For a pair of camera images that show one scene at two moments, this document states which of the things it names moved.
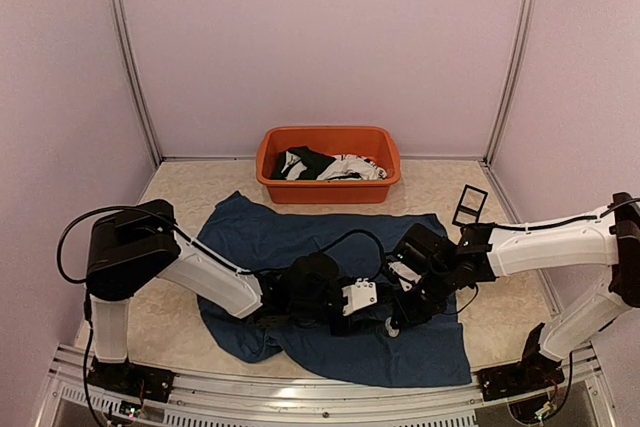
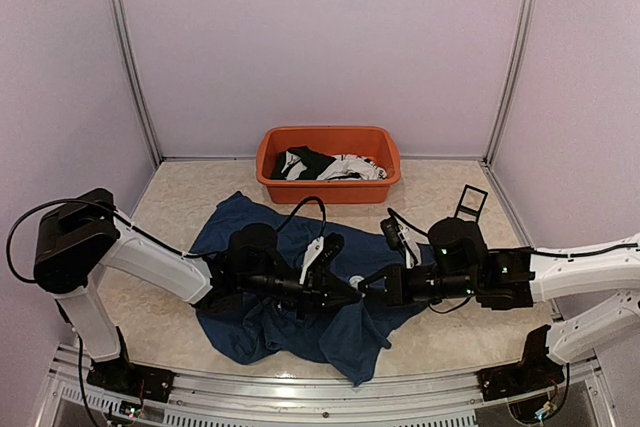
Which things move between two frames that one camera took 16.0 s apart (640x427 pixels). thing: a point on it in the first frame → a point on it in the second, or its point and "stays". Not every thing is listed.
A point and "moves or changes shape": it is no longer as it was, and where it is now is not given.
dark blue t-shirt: [433, 351] moves or changes shape
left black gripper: [351, 327] → [316, 289]
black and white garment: [304, 163] stays
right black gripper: [404, 313] → [394, 285]
